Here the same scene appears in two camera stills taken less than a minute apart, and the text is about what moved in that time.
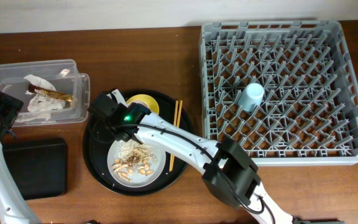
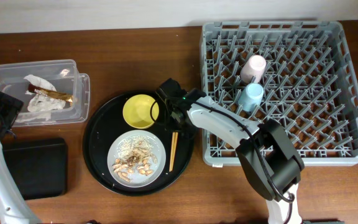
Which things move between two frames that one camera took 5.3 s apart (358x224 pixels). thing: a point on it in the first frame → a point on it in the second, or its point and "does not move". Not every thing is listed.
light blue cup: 252,97 does not move
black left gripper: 9,105 does not move
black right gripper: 101,104 → 169,101
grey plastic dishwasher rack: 288,93 does not move
